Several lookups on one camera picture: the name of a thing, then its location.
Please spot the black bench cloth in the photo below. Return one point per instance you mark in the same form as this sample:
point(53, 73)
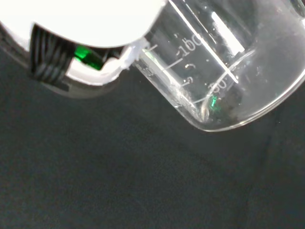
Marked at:
point(119, 167)

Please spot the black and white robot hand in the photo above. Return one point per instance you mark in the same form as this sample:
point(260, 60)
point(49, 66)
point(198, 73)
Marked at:
point(83, 21)

